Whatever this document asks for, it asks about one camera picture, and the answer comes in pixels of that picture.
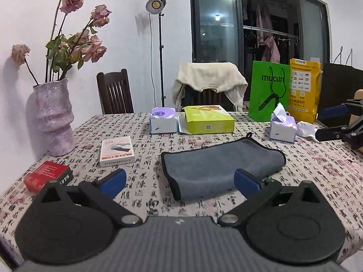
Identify grey towel black trim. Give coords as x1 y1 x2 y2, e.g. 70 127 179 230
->
161 133 286 202

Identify white product box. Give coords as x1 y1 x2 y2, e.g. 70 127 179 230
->
99 136 135 168

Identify calligraphy print tablecloth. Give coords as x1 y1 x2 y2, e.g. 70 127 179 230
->
0 110 363 267

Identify crumpled white tissue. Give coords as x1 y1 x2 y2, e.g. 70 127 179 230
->
297 121 319 143

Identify yellow package bag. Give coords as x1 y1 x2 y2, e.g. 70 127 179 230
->
287 58 322 124

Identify red small box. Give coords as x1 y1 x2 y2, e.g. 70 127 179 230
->
24 161 74 194

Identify open purple tissue pack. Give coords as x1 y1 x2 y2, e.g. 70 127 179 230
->
269 103 297 143

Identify green paper bag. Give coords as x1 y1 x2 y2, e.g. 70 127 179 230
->
249 61 291 121

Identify lime green box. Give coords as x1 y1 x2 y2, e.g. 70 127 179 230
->
178 105 235 134

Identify pink textured vase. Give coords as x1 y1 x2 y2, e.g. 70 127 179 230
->
33 78 76 157

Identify dark wooden chair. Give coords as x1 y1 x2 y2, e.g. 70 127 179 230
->
97 69 134 114

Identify chair with cream cloth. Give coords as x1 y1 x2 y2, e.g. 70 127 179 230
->
181 86 236 112

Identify cream cloth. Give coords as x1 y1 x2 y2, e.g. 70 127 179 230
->
172 62 248 112

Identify dried pink roses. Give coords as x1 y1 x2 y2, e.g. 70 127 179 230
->
10 0 112 86

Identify studio light on stand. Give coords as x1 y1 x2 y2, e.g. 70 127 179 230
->
145 0 167 107

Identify dark window frame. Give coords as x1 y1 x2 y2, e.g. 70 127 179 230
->
189 0 331 102

